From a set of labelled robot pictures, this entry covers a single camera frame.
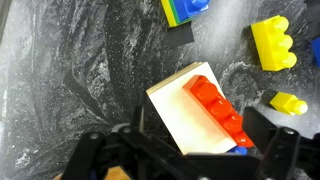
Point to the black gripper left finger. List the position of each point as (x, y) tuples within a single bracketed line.
[(83, 156)]

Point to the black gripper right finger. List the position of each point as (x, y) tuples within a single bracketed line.
[(263, 130)]

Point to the small blue building block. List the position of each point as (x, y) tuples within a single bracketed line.
[(238, 150)]

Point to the small yellow building block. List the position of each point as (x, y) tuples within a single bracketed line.
[(288, 104)]

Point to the round wooden bowl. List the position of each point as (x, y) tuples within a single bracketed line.
[(115, 174)]

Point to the long red building block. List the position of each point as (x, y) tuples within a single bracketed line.
[(218, 108)]

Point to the yellow three-stud building block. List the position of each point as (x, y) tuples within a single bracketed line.
[(273, 43)]

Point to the large blue building block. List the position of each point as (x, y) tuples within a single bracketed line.
[(316, 50)]

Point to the blue block with green layer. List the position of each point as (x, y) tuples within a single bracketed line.
[(190, 8)]

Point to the flat yellow building block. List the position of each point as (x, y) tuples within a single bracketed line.
[(168, 13)]

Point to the light wooden board stack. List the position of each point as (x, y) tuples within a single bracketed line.
[(186, 113)]

